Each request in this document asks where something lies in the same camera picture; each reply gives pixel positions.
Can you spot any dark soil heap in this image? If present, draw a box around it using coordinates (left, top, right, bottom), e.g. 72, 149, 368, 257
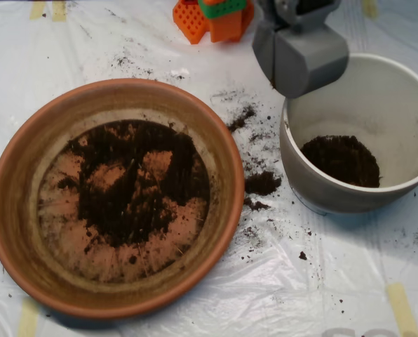
299, 135, 381, 189

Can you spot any dark soil pile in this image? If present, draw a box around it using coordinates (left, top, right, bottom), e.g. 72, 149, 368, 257
56, 119, 210, 256

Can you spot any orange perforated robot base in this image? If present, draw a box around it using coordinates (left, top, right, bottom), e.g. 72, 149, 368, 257
173, 0, 255, 45

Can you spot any elongated spilled soil clump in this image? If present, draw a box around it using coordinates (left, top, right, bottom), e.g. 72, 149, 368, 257
228, 107, 257, 133

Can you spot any large spilled soil clump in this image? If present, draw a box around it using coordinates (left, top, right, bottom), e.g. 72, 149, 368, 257
243, 171, 283, 196

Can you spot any white ceramic pot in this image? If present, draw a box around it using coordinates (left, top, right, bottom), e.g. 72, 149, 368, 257
279, 52, 418, 216

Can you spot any flat spilled soil clump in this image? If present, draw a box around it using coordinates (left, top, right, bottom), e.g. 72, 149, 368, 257
243, 198, 271, 211

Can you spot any terracotta clay bowl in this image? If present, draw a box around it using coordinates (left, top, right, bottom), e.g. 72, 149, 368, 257
0, 77, 245, 320

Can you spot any beige masking tape strip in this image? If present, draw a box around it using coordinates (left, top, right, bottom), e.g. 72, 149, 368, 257
29, 1, 45, 20
362, 0, 379, 19
386, 283, 418, 337
52, 1, 68, 22
18, 298, 40, 337

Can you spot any clear plastic cover sheet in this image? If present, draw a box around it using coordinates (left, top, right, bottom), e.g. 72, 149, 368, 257
0, 0, 418, 337

